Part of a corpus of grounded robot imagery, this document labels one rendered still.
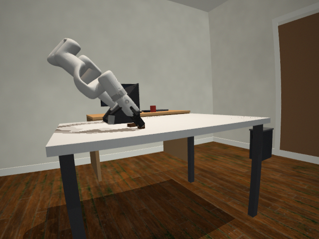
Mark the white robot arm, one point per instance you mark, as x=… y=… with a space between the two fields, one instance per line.
x=87 y=76

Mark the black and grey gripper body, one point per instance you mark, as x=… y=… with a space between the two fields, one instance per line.
x=125 y=102

